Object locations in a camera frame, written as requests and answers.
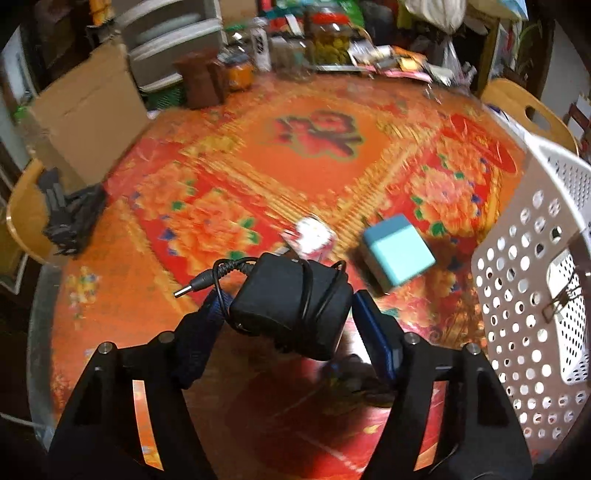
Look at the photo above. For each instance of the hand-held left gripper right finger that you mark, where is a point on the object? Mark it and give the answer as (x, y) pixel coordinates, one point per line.
(376, 337)

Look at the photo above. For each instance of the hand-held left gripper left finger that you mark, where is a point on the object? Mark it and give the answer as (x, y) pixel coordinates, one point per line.
(203, 341)

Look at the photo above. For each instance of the white perforated plastic basket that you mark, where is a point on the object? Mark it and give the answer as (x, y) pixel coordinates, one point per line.
(531, 277)

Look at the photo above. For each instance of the teal cube charger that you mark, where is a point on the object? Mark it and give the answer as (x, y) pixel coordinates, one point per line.
(399, 251)

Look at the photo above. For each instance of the small white pink toy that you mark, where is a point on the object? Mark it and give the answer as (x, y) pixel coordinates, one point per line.
(310, 237)

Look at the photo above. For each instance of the red printed tablecloth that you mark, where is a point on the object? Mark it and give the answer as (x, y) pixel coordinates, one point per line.
(277, 175)

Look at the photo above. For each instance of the black phone stand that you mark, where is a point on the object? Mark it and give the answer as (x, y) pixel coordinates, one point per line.
(69, 210)

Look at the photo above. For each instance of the wooden chair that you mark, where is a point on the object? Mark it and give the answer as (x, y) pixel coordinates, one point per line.
(27, 217)
(526, 110)

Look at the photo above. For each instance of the cardboard box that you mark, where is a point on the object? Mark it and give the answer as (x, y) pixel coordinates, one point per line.
(87, 120)

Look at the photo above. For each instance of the brown mug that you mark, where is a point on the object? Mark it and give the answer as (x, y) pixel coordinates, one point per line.
(198, 81)

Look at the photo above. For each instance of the small orange jar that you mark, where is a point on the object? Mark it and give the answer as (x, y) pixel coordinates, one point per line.
(240, 74)

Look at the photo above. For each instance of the empty glass jar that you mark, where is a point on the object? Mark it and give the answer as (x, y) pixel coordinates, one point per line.
(291, 57)

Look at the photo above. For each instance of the white bottle with black label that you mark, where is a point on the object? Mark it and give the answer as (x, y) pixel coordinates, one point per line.
(261, 46)

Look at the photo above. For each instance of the glass jar of pickles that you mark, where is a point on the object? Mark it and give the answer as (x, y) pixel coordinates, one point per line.
(328, 39)

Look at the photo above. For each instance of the grey stacked drawer unit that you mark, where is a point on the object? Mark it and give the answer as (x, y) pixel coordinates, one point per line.
(171, 41)

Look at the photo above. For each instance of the potted plant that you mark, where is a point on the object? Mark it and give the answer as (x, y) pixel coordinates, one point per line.
(526, 46)

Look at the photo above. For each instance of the white tote bag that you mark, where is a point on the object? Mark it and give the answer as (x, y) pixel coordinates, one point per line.
(434, 14)

